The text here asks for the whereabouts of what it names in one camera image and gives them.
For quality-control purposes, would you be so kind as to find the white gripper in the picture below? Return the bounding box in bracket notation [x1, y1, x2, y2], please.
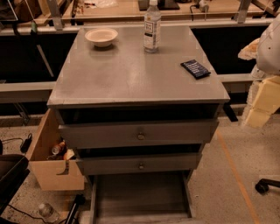
[238, 38, 280, 128]

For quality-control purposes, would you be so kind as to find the dark blue rxbar wrapper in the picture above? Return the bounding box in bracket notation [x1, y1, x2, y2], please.
[180, 59, 211, 80]

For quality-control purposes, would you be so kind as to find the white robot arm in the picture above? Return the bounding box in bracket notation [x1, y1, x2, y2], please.
[238, 15, 280, 129]

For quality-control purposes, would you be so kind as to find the grey metal drawer cabinet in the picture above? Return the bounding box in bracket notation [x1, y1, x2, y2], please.
[46, 24, 231, 224]

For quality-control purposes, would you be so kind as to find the bottom grey open drawer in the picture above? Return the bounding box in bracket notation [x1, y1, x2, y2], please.
[89, 171, 194, 224]

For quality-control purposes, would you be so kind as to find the middle grey drawer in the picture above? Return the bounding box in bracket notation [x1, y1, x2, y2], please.
[76, 153, 202, 175]

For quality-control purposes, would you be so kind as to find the top grey drawer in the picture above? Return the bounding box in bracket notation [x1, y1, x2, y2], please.
[59, 119, 219, 149]

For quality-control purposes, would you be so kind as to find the black chair caster base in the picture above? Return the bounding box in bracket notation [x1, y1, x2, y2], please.
[255, 178, 280, 194]

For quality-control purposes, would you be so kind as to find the clear plastic water bottle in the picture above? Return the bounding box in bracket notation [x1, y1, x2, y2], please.
[143, 0, 161, 53]

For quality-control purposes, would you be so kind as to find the white ceramic bowl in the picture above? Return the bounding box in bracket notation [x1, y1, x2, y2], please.
[85, 28, 118, 48]

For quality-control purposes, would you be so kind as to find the bottle inside cardboard box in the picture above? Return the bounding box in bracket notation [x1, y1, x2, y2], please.
[52, 142, 66, 155]

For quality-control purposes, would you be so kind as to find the black tool on floor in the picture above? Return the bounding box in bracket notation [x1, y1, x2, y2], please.
[65, 194, 86, 224]

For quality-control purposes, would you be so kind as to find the cardboard box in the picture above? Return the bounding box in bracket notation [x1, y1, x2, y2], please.
[26, 109, 85, 191]

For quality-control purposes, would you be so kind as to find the black power adapter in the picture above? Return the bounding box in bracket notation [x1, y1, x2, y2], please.
[20, 133, 32, 153]

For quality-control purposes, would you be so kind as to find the plastic bottle on floor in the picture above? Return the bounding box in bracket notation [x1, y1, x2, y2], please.
[38, 203, 60, 223]

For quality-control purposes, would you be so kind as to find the black office chair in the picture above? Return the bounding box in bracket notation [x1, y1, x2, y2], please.
[0, 141, 30, 224]

